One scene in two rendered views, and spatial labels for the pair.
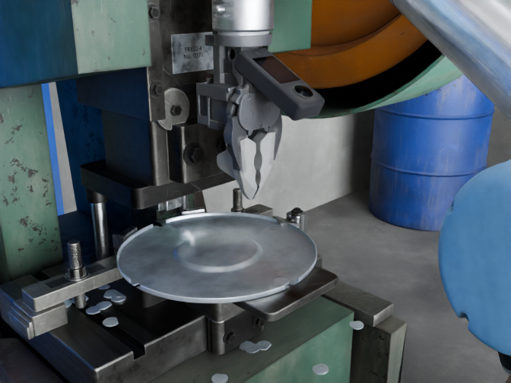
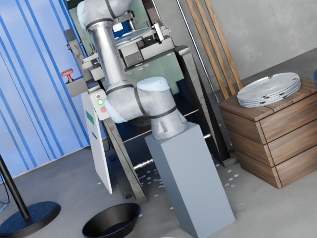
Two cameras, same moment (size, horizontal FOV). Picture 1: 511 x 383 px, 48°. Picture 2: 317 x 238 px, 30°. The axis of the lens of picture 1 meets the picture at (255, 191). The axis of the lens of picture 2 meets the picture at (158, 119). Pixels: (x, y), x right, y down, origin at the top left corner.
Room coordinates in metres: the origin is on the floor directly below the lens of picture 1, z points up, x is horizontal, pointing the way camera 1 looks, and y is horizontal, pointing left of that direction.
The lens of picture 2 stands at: (-1.55, -1.86, 1.15)
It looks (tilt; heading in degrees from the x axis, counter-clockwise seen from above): 15 degrees down; 40
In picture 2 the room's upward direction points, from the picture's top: 22 degrees counter-clockwise
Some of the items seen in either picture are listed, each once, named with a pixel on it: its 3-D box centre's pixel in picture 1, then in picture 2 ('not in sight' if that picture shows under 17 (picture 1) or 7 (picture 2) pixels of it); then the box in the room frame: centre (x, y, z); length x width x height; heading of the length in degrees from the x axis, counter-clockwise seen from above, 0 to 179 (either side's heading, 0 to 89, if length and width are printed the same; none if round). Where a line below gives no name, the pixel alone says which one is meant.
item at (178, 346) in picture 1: (169, 286); (129, 55); (0.85, 0.14, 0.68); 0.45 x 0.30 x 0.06; 135
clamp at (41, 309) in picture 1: (71, 276); (93, 54); (0.73, 0.26, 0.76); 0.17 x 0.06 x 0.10; 135
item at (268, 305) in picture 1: (240, 302); (130, 51); (0.73, 0.02, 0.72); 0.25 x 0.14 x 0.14; 45
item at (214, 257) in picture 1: (217, 250); (124, 38); (0.76, 0.06, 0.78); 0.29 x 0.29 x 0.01
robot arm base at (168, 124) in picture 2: not in sight; (166, 120); (0.25, -0.42, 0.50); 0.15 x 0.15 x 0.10
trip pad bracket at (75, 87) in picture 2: not in sight; (81, 96); (0.47, 0.20, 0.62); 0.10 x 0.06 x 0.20; 135
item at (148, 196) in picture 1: (161, 179); (115, 22); (0.85, 0.15, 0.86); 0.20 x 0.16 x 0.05; 135
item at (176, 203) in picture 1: (167, 194); (117, 26); (0.84, 0.14, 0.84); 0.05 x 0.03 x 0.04; 135
